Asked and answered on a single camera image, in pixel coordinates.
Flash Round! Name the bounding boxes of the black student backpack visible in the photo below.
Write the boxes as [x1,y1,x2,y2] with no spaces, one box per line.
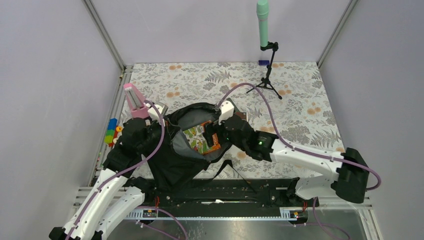
[147,102,233,192]

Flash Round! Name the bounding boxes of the black tripod stand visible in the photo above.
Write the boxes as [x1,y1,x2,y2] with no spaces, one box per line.
[255,40,283,100]

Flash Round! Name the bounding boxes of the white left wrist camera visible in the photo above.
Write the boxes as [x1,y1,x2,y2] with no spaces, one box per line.
[144,101,169,122]

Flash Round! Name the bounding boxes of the dark green hardcover book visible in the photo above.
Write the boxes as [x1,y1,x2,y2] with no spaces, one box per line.
[228,98,240,113]

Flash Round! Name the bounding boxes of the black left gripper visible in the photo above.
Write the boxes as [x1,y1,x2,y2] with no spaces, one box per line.
[137,115,182,154]

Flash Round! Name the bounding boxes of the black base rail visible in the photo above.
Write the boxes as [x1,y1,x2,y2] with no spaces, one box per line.
[142,178,314,218]

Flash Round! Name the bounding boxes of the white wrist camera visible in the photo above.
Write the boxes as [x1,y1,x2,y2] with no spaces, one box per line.
[213,100,235,125]
[144,101,169,122]

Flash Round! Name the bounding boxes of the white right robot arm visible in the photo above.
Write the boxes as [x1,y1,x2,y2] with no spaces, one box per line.
[203,115,370,206]

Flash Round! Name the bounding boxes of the orange treehouse book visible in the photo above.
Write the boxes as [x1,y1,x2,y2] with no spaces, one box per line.
[183,120,221,155]

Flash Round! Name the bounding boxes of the floral tablecloth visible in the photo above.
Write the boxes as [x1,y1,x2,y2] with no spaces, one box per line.
[105,61,345,180]

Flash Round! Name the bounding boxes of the colourful toy blocks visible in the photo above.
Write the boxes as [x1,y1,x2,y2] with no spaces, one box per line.
[103,118,123,147]

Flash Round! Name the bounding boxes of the yellow illustrated paperback book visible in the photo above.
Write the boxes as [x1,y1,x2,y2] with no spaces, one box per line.
[234,111,249,122]

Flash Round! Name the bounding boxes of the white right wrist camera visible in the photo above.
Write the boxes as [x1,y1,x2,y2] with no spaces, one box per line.
[213,100,235,125]

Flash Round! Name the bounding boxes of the green microphone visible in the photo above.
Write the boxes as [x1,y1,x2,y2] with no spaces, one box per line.
[256,0,270,51]

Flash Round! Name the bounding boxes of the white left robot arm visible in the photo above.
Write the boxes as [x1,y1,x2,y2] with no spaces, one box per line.
[48,116,166,240]

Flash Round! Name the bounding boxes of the blue block at wall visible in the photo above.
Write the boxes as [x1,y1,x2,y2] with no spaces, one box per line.
[258,60,270,66]

